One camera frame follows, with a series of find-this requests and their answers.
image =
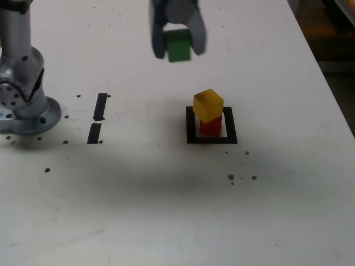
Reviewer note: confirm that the black tape strip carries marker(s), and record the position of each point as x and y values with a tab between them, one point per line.
100	105

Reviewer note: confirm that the dark wooden furniture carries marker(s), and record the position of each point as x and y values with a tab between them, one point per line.
339	14

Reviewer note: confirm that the yellow cube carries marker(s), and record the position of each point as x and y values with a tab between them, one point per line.
208	106

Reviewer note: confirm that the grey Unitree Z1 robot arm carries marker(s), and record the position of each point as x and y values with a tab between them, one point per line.
16	41

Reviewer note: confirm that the red cube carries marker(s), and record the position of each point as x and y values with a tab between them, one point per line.
210	128

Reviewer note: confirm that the grey metal beam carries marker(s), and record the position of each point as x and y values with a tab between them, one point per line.
338	66

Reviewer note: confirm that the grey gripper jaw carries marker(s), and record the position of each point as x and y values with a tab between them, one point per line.
198	30
157	33

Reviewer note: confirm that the green cube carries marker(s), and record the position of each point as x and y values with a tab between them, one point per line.
178	47

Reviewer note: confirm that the black tape square outline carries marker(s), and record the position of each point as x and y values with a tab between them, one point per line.
191	133

